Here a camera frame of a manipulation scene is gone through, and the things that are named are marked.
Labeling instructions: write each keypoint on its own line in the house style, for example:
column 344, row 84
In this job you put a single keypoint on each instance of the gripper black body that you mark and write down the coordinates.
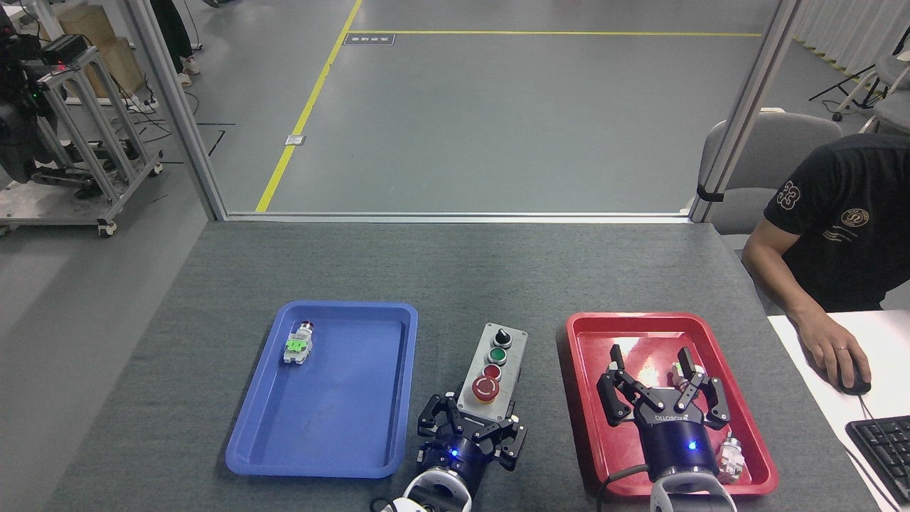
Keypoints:
column 462, row 444
column 675, row 441

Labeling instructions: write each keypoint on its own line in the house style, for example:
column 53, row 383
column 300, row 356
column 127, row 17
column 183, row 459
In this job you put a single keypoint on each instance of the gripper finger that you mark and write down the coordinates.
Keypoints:
column 437, row 414
column 510, row 441
column 714, row 402
column 617, row 402

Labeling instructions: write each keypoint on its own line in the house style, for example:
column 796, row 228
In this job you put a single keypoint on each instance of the grey control box with buttons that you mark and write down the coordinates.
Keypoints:
column 494, row 363

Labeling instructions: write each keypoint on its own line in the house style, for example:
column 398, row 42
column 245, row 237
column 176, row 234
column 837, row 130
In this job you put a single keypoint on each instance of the person's right forearm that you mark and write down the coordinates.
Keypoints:
column 793, row 284

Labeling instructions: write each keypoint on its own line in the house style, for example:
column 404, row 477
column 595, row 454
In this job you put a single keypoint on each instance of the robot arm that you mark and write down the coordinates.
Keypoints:
column 693, row 496
column 434, row 492

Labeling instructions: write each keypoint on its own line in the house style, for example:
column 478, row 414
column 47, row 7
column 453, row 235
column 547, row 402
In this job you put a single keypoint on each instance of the cardboard box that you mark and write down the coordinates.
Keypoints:
column 114, row 50

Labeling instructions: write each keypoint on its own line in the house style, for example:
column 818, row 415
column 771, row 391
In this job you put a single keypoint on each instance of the person's right hand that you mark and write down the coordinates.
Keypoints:
column 835, row 348

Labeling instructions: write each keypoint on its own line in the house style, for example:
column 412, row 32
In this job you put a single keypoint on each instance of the red plastic tray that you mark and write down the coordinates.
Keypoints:
column 590, row 370

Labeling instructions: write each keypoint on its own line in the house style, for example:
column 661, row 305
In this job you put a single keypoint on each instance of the blue plastic tray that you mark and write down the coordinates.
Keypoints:
column 320, row 427

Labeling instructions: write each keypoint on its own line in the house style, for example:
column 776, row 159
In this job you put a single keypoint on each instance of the black computer mouse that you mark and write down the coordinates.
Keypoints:
column 857, row 386

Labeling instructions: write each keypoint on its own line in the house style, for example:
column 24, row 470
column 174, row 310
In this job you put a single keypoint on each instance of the white desk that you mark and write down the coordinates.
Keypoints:
column 881, row 341

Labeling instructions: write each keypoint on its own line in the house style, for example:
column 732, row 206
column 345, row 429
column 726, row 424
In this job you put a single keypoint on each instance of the black keyboard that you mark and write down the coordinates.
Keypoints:
column 885, row 455

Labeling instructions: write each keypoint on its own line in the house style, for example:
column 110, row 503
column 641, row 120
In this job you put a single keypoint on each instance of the grey office chair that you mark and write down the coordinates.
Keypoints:
column 775, row 156

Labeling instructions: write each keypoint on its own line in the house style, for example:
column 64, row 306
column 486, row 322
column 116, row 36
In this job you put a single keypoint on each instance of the metal floor plate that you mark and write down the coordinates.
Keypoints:
column 295, row 140

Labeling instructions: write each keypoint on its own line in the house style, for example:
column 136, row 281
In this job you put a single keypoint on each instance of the grey chair with wheeled base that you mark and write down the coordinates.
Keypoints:
column 889, row 78

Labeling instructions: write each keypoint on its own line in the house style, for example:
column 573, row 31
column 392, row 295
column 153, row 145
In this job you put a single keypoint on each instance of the white curtain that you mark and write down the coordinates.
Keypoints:
column 853, row 28

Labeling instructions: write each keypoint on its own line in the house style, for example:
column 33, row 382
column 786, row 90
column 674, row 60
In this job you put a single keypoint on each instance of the standing person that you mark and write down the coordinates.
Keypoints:
column 170, row 35

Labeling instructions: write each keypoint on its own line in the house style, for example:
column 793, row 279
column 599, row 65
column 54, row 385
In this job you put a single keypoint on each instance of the black machine on cart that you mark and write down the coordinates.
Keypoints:
column 18, row 135

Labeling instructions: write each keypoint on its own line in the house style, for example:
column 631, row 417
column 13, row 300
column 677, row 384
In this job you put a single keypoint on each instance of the white switch with green block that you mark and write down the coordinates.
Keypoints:
column 679, row 373

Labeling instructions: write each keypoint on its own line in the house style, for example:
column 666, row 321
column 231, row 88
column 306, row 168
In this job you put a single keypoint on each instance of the white push button switch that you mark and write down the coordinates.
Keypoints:
column 732, row 461

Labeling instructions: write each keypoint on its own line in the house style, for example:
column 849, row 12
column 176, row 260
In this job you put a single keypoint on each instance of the red-capped switch with green block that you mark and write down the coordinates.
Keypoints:
column 298, row 346

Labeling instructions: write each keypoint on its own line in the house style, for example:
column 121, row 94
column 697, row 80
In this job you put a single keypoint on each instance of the silver aluminium table rail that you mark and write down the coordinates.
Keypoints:
column 455, row 217

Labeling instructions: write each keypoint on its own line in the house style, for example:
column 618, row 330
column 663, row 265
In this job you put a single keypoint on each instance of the silver aluminium post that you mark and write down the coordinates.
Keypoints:
column 178, row 107
column 746, row 107

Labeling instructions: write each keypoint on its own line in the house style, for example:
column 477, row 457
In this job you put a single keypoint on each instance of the aluminium frame cart on wheels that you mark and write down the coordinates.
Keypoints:
column 92, row 135

